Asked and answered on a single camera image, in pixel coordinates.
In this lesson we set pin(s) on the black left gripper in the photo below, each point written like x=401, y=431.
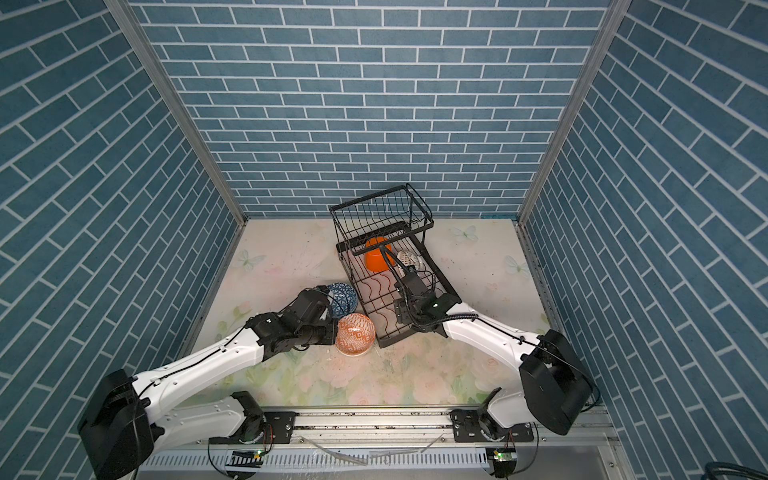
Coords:
x=332, y=331

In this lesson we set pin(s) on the orange patterned cream bowl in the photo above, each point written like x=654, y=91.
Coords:
x=356, y=334

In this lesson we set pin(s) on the orange plastic bowl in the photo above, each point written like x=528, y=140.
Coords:
x=375, y=259

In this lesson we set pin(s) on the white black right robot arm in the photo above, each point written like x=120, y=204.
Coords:
x=554, y=386

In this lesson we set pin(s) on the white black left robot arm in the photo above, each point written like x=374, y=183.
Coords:
x=130, y=417

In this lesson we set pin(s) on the blue white patterned bowl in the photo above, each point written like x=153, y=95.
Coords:
x=343, y=299

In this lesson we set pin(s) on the black wire dish rack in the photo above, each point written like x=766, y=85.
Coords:
x=400, y=214

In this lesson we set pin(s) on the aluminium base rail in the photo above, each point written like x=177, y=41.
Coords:
x=312, y=442

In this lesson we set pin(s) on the aluminium right corner post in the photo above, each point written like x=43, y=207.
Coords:
x=607, y=31

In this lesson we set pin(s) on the aluminium corner post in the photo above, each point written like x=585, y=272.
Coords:
x=607, y=31
x=129, y=25

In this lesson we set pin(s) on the aluminium left corner post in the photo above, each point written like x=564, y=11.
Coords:
x=129, y=25

